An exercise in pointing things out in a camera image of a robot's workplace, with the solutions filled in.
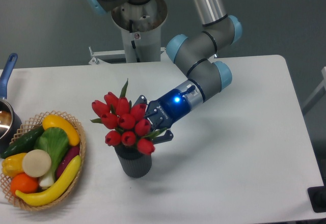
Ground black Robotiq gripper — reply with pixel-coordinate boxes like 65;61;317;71
132;89;191;145

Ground red tulip bouquet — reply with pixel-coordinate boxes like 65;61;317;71
91;82;167;155

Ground dark grey ribbed vase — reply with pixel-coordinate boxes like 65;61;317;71
115;145;152;178

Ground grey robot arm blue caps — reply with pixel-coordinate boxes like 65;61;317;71
88;0;242;144

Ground purple eggplant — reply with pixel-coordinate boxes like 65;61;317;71
56;145;80;179

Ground yellow squash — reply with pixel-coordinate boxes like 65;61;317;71
42;115;80;146

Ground green bok choy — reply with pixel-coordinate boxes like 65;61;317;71
34;127;69;189

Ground yellow banana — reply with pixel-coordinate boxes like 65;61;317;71
15;155;82;207

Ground woven wicker basket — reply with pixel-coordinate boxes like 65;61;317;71
1;111;86;211

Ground beige round disc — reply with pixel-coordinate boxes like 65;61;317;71
22;149;51;178

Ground green cucumber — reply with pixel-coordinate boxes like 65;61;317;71
1;126;44;159

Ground orange fruit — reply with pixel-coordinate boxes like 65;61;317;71
10;173;39;195

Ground yellow bell pepper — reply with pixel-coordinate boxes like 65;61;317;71
2;153;27;178

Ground black device at table edge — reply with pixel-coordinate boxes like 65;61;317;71
307;186;325;213

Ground white metal base frame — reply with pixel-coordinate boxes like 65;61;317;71
88;46;169;65

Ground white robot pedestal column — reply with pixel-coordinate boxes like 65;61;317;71
111;0;168;63

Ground blue handled saucepan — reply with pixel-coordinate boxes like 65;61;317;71
1;53;22;153

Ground white frame at right edge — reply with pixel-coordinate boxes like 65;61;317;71
301;67;325;116

